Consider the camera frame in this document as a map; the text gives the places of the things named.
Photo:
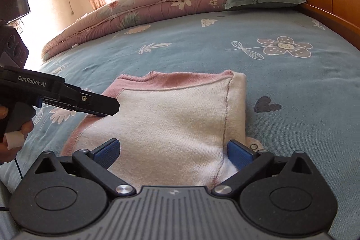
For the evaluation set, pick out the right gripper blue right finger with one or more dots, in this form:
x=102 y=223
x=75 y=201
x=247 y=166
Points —
x=250 y=166

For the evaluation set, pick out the pink and cream knit sweater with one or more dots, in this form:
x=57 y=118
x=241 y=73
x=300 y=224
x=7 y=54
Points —
x=173 y=128

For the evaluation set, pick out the blue floral bed sheet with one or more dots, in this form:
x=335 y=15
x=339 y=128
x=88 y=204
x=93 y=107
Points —
x=302 y=88

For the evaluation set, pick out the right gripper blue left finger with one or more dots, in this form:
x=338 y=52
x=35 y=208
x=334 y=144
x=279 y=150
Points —
x=94 y=164

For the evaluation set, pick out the black wall television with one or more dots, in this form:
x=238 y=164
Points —
x=12 y=10

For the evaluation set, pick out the person's left hand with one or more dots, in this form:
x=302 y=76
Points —
x=12 y=142

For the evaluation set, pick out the pink floral folded quilt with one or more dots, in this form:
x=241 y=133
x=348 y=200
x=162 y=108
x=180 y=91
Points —
x=122 y=14

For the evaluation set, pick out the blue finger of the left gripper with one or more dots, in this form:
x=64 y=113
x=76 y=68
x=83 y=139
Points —
x=74 y=98

